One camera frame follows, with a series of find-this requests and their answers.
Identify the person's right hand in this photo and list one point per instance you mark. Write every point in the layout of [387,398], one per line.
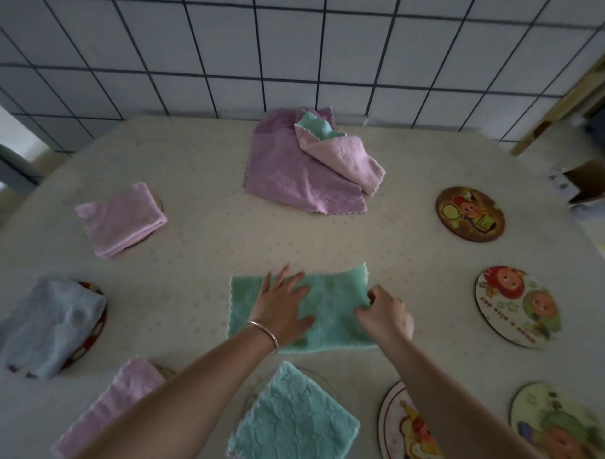
[387,317]

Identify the person's left hand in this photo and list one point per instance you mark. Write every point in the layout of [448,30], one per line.
[279,312]

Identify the white ice cream coaster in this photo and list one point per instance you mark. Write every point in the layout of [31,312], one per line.
[323,382]

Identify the pink rimmed cartoon coaster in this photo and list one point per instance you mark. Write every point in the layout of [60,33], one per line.
[392,425]

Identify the two faces round coaster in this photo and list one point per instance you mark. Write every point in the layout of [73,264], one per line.
[510,307]

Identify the yellow green cartoon coaster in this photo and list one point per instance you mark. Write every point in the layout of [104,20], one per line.
[166,372]

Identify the dark brown round coaster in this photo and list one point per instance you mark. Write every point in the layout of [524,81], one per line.
[470,215]

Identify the beige round coaster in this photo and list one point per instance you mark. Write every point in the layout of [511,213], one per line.
[159,205]

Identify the red bordered round coaster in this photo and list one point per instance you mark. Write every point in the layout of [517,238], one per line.
[92,340]

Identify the person's right forearm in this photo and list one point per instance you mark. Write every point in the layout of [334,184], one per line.
[449,406]

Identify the person's left forearm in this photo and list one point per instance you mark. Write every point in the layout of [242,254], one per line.
[179,406]

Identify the clear plastic bag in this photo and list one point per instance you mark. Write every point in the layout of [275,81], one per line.
[593,227]

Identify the brown cardboard box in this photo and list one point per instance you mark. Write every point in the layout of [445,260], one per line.
[588,182]

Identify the dark blue panel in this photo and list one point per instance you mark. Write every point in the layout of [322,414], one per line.
[596,123]

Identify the white wooden chair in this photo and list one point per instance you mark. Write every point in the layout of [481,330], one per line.
[19,137]

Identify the golden door frame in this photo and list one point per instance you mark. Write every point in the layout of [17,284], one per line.
[557,118]

